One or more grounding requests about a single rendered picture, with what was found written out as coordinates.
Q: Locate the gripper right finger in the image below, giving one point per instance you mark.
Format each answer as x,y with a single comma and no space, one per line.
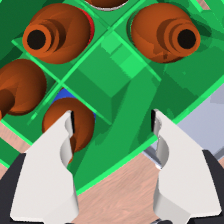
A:
190,187

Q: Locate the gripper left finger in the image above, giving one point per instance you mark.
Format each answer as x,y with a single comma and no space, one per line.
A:
37,188

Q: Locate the green bottle crate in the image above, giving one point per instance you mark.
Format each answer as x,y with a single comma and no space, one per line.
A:
115,84

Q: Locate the grey rectangular tray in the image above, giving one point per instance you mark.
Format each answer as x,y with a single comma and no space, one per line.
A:
205,125

